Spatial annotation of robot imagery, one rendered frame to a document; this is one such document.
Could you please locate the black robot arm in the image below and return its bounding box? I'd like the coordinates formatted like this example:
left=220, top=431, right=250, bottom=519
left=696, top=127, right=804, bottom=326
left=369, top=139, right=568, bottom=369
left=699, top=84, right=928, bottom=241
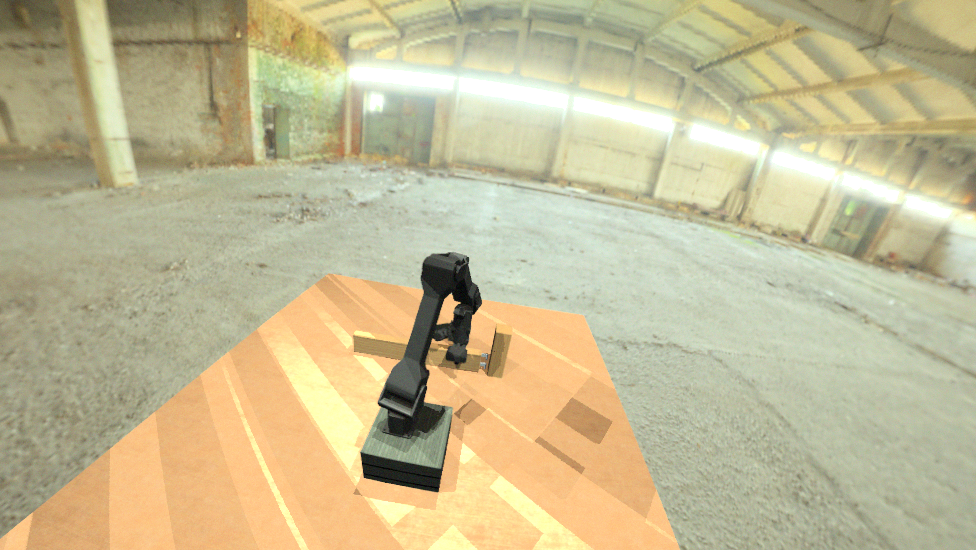
left=377, top=252, right=482, bottom=439

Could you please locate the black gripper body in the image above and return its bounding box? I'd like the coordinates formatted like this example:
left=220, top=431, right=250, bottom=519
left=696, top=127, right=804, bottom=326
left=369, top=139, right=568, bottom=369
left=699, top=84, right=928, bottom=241
left=446, top=323, right=471, bottom=363

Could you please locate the light wooden board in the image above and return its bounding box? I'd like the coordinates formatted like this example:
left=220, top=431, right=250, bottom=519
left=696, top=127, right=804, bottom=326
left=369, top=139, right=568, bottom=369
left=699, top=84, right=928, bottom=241
left=352, top=331, right=488, bottom=372

